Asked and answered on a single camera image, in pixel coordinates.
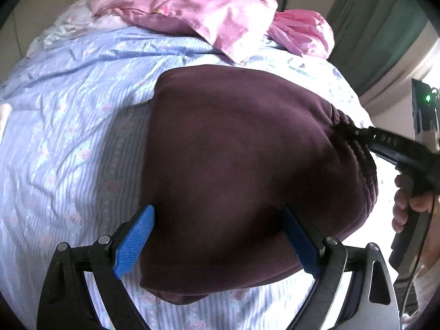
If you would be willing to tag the green curtain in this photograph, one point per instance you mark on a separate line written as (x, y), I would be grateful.
(374, 20)

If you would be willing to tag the pink crumpled cloth bundle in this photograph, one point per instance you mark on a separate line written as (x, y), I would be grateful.
(302, 32)

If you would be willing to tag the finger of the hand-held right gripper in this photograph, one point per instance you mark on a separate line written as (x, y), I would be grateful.
(355, 135)

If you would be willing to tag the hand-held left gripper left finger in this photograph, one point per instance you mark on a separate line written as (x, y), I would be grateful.
(132, 244)

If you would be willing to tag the blue striped bed sheet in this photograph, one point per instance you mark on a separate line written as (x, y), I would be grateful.
(75, 127)

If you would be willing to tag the pink satin pillow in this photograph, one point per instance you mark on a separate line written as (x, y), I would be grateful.
(206, 10)

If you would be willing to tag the person's right hand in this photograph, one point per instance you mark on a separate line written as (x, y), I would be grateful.
(398, 209)

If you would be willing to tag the white floral blanket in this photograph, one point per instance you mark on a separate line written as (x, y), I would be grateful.
(82, 13)

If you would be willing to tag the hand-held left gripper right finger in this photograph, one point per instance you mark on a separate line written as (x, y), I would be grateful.
(302, 244)

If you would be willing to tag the maroon pants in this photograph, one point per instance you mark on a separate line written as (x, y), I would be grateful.
(240, 165)

